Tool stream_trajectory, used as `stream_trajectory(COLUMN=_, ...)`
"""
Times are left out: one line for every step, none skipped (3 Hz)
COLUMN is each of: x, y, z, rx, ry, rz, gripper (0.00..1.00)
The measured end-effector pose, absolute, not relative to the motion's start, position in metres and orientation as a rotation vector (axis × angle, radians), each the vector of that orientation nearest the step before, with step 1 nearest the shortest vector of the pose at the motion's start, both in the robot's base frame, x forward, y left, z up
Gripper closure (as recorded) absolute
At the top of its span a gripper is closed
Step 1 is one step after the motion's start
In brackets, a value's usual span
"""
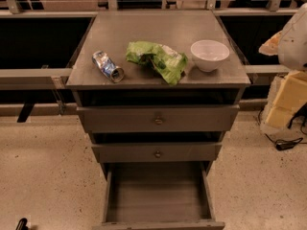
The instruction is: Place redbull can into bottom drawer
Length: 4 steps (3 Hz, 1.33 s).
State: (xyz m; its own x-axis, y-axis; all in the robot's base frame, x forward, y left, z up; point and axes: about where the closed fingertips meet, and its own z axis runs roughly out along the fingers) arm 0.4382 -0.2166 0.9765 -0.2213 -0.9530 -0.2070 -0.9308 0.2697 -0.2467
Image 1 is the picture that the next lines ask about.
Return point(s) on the blue silver redbull can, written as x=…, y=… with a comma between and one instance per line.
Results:
x=113, y=72

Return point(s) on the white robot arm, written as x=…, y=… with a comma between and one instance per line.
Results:
x=290, y=44

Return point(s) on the grey drawer cabinet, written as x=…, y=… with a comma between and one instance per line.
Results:
x=156, y=93

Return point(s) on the top drawer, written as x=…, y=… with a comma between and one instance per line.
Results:
x=157, y=118

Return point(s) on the middle drawer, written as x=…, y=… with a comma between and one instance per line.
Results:
x=156, y=152

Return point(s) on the open bottom drawer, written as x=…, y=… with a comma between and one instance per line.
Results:
x=158, y=196

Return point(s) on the green chip bag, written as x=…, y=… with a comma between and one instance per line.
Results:
x=168, y=63

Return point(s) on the white bowl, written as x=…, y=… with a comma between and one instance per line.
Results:
x=208, y=55

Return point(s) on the black object floor corner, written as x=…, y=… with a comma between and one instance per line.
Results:
x=22, y=225

